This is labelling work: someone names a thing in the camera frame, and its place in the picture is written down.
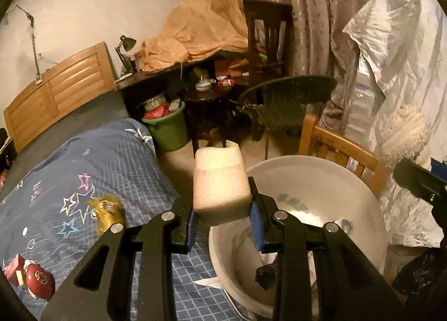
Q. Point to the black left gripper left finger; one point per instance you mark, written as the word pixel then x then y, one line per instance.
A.
pixel 128 269

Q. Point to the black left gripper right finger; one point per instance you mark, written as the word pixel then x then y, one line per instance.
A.
pixel 321 273

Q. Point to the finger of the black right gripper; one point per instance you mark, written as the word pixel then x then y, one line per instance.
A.
pixel 420 182

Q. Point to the cream foam block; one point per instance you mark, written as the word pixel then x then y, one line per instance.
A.
pixel 221 192

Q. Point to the grey white sock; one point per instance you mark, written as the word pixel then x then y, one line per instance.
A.
pixel 405 136

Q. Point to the black plaid cloth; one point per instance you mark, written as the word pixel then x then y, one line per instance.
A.
pixel 266 276

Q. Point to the yellow snack packet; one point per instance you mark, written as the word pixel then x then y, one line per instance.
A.
pixel 108 210

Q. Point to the red apple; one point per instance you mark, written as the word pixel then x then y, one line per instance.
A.
pixel 39 282

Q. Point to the white plastic basin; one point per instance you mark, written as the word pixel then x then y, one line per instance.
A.
pixel 314 190

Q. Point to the blue checked star bedspread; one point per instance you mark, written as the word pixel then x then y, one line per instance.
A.
pixel 47 216

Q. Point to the cream foam cube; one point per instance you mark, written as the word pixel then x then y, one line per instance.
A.
pixel 21 278

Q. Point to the pink rectangular box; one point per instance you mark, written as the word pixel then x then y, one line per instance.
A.
pixel 17 263

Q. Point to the silver white plastic sheet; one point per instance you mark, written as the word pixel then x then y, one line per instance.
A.
pixel 404 44

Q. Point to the green plastic bucket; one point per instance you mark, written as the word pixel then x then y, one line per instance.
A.
pixel 169 131

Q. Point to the dark wicker chair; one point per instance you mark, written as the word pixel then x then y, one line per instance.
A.
pixel 280 104

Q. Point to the dark wooden desk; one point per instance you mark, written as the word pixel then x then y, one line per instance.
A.
pixel 140 86

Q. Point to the wooden slatted headboard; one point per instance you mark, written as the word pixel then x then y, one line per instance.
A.
pixel 64 88

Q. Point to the dark wooden chair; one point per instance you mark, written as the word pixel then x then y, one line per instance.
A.
pixel 269 33

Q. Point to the black desk lamp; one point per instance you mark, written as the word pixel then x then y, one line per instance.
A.
pixel 128 64

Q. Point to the orange cloth cover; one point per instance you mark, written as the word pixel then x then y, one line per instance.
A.
pixel 194 31

